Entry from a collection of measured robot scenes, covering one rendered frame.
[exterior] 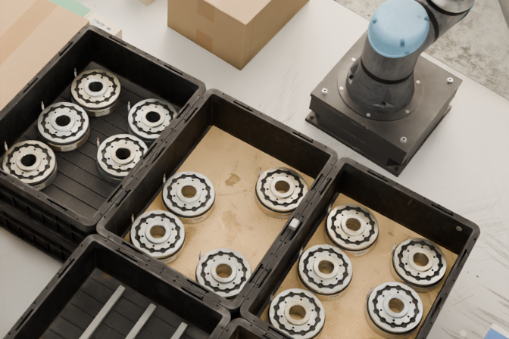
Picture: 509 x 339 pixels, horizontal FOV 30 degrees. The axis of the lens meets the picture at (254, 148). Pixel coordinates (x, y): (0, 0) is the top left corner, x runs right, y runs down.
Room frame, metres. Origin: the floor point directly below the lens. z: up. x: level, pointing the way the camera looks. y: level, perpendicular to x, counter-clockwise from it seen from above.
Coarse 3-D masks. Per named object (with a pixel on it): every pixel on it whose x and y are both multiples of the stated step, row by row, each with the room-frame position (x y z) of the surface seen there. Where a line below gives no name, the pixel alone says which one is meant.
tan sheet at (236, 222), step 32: (192, 160) 1.07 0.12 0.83; (224, 160) 1.09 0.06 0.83; (256, 160) 1.10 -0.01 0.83; (160, 192) 0.99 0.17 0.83; (224, 192) 1.01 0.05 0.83; (192, 224) 0.93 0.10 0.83; (224, 224) 0.94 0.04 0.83; (256, 224) 0.95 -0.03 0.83; (192, 256) 0.86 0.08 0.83; (256, 256) 0.88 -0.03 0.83
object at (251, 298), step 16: (352, 160) 1.06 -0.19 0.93; (384, 176) 1.04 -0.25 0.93; (320, 192) 0.98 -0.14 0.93; (400, 192) 1.01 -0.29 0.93; (416, 192) 1.01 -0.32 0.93; (432, 208) 0.98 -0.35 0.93; (304, 224) 0.91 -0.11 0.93; (464, 224) 0.96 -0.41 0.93; (288, 240) 0.87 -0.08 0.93; (464, 256) 0.89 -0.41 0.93; (272, 272) 0.80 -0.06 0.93; (256, 288) 0.76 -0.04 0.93; (448, 288) 0.82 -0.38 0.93; (256, 320) 0.70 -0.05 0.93; (432, 320) 0.75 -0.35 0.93; (288, 336) 0.68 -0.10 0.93
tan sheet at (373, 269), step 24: (384, 216) 1.01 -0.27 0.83; (312, 240) 0.93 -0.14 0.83; (384, 240) 0.96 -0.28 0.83; (360, 264) 0.90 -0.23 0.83; (384, 264) 0.90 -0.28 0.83; (288, 288) 0.82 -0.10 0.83; (360, 288) 0.84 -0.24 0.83; (264, 312) 0.77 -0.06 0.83; (336, 312) 0.79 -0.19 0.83; (360, 312) 0.80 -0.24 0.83; (336, 336) 0.74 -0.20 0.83; (360, 336) 0.75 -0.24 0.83
